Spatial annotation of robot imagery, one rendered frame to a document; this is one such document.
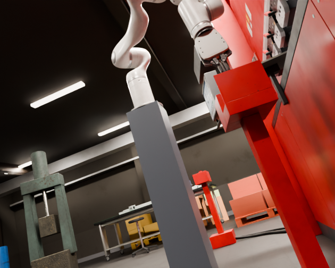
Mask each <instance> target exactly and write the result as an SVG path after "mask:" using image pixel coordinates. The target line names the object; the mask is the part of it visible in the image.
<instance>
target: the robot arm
mask: <svg viewBox="0 0 335 268"><path fill-rule="evenodd" d="M164 1H166V0H127V2H128V4H129V6H130V10H131V15H130V21H129V25H128V30H127V32H126V34H125V35H124V37H123V38H122V39H121V40H120V42H119V43H118V44H117V45H116V47H115V48H114V50H113V52H112V57H111V60H112V63H113V64H114V66H116V67H117V68H124V69H134V70H132V71H130V72H129V73H128V74H127V77H126V79H127V84H128V87H129V91H130V94H131V98H132V101H133V105H134V107H135V108H134V109H133V110H135V109H137V108H140V107H142V106H144V105H147V104H149V103H152V102H154V101H155V100H154V97H153V94H152V90H151V88H150V85H149V82H148V79H147V75H146V70H147V67H148V65H149V63H150V54H149V52H148V51H147V50H145V49H143V48H133V47H134V46H135V45H136V44H138V43H139V42H140V41H141V40H142V39H143V37H144V35H145V33H146V30H147V26H148V22H149V18H148V15H147V13H146V11H145V10H144V9H143V7H142V5H141V4H142V2H152V3H162V2H164ZM170 1H171V2H172V3H173V4H174V5H178V12H179V14H180V16H181V18H182V19H183V21H184V23H185V25H186V27H187V28H188V30H189V32H190V34H191V36H192V37H193V39H194V41H195V46H196V49H197V51H198V54H199V56H200V59H201V61H202V63H203V64H204V66H205V67H207V66H210V65H211V66H215V67H216V68H218V69H219V71H220V72H221V73H222V72H225V71H228V70H229V67H228V65H227V64H226V60H227V58H228V57H229V56H230V55H232V51H231V50H230V49H229V46H228V44H227V42H226V41H225V40H224V38H223V37H222V36H221V35H220V33H219V32H218V31H217V30H215V28H214V27H213V25H212V23H211V22H212V21H214V20H216V19H218V18H219V17H221V16H222V15H223V13H224V5H223V3H222V1H221V0H170ZM219 60H221V63H220V62H219ZM133 110H132V111H133Z"/></svg>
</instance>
